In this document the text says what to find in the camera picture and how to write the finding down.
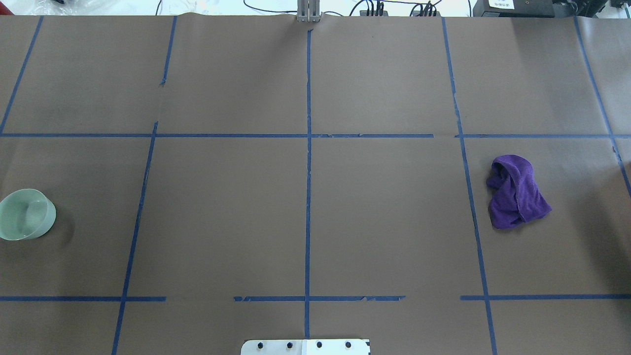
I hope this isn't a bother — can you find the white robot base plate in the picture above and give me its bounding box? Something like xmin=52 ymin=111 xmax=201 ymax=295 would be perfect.
xmin=241 ymin=339 xmax=371 ymax=355

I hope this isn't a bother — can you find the black equipment box with label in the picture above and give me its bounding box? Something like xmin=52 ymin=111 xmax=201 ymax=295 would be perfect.
xmin=472 ymin=0 xmax=567 ymax=18

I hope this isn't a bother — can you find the black power strip left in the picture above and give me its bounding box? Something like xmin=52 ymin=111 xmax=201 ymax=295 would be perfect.
xmin=360 ymin=7 xmax=388 ymax=17

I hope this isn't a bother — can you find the pale green ceramic bowl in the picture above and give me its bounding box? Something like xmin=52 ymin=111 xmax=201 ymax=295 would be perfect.
xmin=0 ymin=188 xmax=57 ymax=241

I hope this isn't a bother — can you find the black power strip right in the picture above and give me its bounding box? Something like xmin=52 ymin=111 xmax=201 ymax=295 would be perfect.
xmin=410 ymin=7 xmax=440 ymax=17

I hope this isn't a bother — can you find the purple cloth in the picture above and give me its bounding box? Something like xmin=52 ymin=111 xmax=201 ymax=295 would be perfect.
xmin=486 ymin=154 xmax=552 ymax=230

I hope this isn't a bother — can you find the grey metal camera post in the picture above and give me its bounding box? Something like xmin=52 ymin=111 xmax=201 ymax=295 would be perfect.
xmin=296 ymin=0 xmax=322 ymax=23

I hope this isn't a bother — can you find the black power strip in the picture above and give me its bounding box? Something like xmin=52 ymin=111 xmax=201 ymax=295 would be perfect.
xmin=410 ymin=7 xmax=440 ymax=17
xmin=360 ymin=7 xmax=388 ymax=17

